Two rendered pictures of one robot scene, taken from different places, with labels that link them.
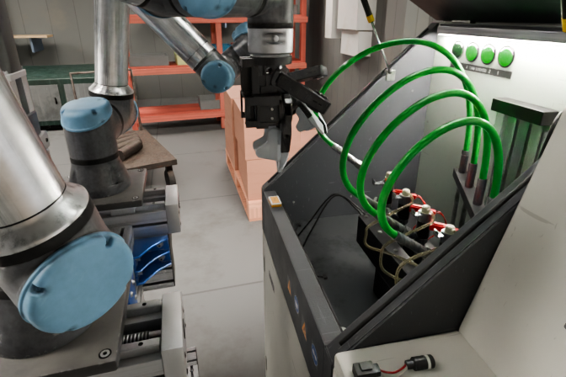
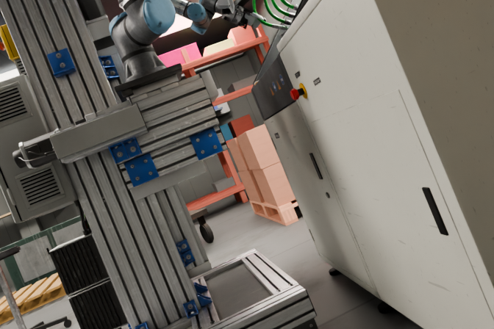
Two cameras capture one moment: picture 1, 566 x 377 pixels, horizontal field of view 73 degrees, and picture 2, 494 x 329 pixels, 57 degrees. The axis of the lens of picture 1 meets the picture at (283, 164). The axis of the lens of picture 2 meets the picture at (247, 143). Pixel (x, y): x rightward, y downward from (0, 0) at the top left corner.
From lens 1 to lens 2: 1.31 m
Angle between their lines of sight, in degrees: 22
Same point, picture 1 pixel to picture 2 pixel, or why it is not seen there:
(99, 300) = (167, 16)
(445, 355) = not seen: hidden behind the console
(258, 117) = not seen: outside the picture
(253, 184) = (277, 189)
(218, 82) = (197, 12)
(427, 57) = not seen: outside the picture
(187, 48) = (176, 4)
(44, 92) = (76, 230)
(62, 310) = (156, 12)
